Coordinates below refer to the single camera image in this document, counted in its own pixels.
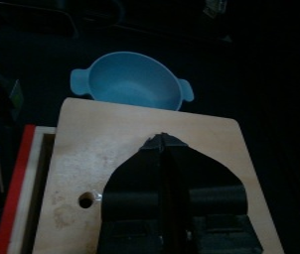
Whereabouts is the red wooden drawer box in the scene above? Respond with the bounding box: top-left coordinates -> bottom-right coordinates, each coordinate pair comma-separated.
0,124 -> 58,254

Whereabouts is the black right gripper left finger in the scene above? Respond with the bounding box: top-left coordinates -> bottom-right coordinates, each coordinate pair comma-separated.
96,133 -> 166,254

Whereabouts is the blue two-handled bowl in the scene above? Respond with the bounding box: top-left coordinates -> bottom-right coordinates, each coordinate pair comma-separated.
70,51 -> 195,111

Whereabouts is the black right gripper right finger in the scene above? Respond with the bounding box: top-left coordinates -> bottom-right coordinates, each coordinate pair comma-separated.
162,132 -> 264,254

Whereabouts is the wooden cutting board with hole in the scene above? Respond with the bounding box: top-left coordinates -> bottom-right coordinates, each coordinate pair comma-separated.
32,96 -> 285,254

